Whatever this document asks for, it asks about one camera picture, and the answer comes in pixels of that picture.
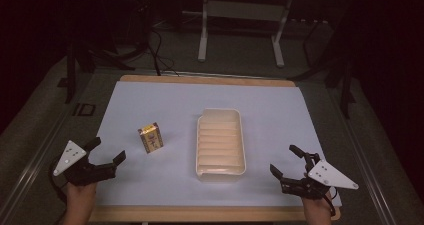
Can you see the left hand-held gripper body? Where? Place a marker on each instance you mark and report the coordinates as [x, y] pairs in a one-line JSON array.
[[71, 155]]

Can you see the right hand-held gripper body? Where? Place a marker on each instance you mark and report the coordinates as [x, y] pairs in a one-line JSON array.
[[330, 176]]

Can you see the small yellow patterned box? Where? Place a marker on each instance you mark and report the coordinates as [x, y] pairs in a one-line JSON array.
[[151, 138]]

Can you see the cream ribbed plastic tray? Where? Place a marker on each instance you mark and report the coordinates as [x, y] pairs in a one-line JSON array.
[[220, 145]]

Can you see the person's right hand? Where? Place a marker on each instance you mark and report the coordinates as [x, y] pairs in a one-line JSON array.
[[316, 211]]

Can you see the person's left hand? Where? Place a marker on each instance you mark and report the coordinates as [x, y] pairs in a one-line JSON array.
[[80, 200]]

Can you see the pale blue table sheet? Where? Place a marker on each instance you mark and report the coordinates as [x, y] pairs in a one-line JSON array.
[[166, 105]]

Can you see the black stand with legs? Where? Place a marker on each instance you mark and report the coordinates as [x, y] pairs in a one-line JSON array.
[[71, 71]]

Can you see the black metal stand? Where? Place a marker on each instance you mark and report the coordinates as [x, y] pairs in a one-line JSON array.
[[345, 85]]

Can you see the wooden table board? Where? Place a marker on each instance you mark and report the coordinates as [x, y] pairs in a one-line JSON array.
[[206, 79]]

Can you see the white metal stand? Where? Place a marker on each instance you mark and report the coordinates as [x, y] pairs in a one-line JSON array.
[[245, 10]]

